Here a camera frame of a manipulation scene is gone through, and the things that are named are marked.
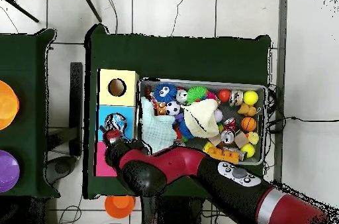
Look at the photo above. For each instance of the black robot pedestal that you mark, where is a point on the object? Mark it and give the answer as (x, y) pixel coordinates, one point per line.
(174, 212)

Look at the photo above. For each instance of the clear bottle blue label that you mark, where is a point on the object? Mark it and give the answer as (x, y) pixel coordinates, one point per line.
(116, 122)

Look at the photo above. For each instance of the black stand legs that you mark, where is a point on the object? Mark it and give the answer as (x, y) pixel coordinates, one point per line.
(90, 5)

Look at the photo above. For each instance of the orange mini basketball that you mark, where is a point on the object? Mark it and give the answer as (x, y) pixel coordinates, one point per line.
(249, 124)

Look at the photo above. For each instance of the red rubber ball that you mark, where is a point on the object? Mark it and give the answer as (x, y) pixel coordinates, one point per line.
(224, 95)

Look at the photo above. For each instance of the orange plastic cup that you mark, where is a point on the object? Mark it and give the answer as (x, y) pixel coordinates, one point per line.
(119, 206)

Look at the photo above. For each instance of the purple plastic bowl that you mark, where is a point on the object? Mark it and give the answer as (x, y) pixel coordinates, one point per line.
(8, 171)

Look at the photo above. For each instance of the green spiky rubber ball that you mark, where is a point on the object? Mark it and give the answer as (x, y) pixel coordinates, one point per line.
(196, 93)

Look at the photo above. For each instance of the grey round stand base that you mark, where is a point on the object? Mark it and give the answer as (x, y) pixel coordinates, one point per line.
(62, 167)

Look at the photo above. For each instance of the red soda can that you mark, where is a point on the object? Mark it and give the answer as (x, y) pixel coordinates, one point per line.
(227, 136)

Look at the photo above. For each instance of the orange plastic bowl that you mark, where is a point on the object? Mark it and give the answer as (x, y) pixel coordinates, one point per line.
(6, 106)

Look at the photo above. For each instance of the blue spiky ball with eyes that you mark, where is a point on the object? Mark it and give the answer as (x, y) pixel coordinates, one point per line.
(170, 94)

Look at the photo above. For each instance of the cream muslin cloth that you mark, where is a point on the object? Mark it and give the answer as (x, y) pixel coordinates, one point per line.
(201, 118)

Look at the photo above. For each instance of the black and white soccer ball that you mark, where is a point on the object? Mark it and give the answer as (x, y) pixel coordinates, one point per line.
(173, 108)

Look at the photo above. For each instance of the black floor post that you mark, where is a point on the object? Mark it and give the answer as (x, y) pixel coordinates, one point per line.
(76, 102)

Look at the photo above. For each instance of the mint muslin cloth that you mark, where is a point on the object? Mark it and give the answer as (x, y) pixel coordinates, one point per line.
(156, 128)

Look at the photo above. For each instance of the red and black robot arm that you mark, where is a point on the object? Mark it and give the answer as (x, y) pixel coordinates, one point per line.
(174, 163)

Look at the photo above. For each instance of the small yellow ball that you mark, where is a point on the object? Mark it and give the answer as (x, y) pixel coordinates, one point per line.
(247, 150)

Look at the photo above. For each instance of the wooden box with three holes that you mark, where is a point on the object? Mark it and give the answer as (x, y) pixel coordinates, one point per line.
(129, 96)

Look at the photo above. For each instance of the large yellow ball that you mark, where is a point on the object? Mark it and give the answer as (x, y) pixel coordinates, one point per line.
(250, 97)

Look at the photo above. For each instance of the dark green tablecloth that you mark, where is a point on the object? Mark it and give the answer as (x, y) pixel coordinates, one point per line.
(172, 57)
(34, 88)

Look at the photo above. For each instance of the long orange toy block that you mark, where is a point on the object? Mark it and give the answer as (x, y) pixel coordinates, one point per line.
(225, 156)

